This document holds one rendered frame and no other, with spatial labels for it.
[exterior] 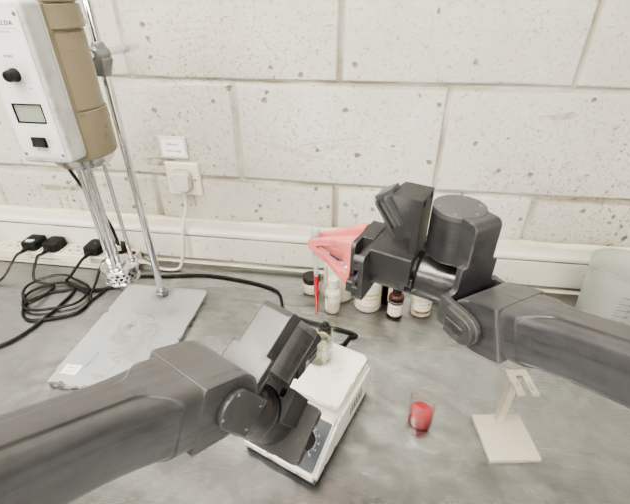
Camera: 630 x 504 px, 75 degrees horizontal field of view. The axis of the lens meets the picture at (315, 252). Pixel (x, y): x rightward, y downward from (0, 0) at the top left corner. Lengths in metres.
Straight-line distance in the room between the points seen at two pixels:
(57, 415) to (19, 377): 0.68
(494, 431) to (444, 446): 0.09
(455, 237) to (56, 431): 0.37
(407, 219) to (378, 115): 0.48
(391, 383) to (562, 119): 0.62
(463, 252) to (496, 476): 0.40
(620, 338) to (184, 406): 0.33
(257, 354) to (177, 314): 0.57
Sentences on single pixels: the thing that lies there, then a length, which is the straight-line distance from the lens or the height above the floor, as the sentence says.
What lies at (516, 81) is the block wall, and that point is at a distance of 0.93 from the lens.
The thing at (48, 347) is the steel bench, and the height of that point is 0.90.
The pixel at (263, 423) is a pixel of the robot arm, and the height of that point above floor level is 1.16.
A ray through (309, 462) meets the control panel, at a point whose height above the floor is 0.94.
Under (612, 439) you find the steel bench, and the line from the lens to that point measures 0.87.
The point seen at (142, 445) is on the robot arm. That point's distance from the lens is 0.31.
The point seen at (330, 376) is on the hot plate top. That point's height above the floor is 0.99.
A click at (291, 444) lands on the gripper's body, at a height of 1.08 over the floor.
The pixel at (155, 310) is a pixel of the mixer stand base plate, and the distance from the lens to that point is 0.98.
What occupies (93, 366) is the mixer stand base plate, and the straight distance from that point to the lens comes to 0.90.
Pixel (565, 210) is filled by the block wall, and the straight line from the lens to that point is 1.07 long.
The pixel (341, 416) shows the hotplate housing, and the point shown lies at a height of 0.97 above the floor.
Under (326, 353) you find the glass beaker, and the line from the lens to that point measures 0.68.
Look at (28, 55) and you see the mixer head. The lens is 0.66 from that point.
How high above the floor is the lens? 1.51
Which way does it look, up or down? 33 degrees down
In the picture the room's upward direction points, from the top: straight up
